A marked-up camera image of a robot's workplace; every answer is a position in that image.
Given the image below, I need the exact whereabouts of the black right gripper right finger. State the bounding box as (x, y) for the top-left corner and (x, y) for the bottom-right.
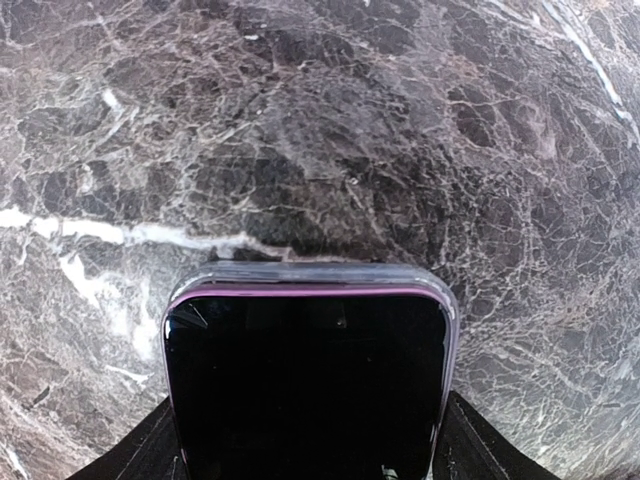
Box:
(434, 391), (558, 480)

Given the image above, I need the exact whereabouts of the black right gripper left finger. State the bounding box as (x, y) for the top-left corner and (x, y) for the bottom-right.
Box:
(68, 398), (188, 480)

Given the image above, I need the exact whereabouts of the clear magsafe phone case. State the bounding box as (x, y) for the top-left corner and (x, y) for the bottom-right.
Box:
(159, 259), (460, 480)

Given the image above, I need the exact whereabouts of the purple-edged black phone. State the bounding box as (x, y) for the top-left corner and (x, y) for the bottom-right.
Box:
(162, 284), (451, 480)

